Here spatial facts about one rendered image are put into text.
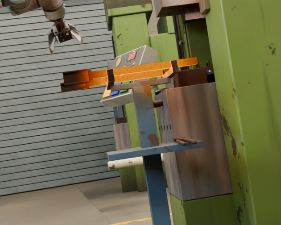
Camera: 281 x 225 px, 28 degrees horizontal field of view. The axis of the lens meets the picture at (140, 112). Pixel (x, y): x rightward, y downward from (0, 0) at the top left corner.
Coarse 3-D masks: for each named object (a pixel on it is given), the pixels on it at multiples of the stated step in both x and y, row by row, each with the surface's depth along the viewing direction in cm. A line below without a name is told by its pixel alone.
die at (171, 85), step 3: (210, 66) 243; (186, 69) 242; (207, 69) 238; (213, 69) 238; (171, 78) 239; (171, 81) 240; (210, 81) 237; (213, 81) 238; (168, 84) 250; (171, 84) 242; (174, 84) 236; (168, 87) 251; (171, 87) 243
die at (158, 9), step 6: (156, 0) 249; (162, 0) 237; (168, 0) 237; (174, 0) 238; (180, 0) 238; (186, 0) 238; (192, 0) 238; (156, 6) 252; (162, 6) 237; (168, 6) 237; (174, 6) 239; (180, 6) 240; (156, 12) 254; (162, 12) 248; (168, 12) 250; (174, 12) 252; (180, 12) 254
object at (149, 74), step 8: (144, 72) 206; (152, 72) 206; (160, 72) 207; (96, 80) 205; (104, 80) 205; (120, 80) 206; (128, 80) 207; (64, 88) 205; (72, 88) 204; (80, 88) 205; (88, 88) 208
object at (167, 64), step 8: (144, 64) 182; (152, 64) 183; (160, 64) 183; (168, 64) 183; (184, 64) 184; (192, 64) 184; (64, 72) 180; (72, 72) 180; (80, 72) 181; (88, 72) 179; (96, 72) 181; (104, 72) 181; (120, 72) 181; (128, 72) 182; (136, 72) 183; (64, 80) 180; (72, 80) 180; (80, 80) 181; (88, 80) 181
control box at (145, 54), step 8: (144, 48) 286; (152, 48) 288; (120, 56) 309; (128, 56) 299; (136, 56) 290; (144, 56) 285; (152, 56) 287; (120, 64) 304; (128, 64) 295; (136, 64) 286; (136, 80) 281; (144, 80) 283; (112, 96) 295; (120, 96) 287; (128, 96) 283; (112, 104) 305; (120, 104) 300
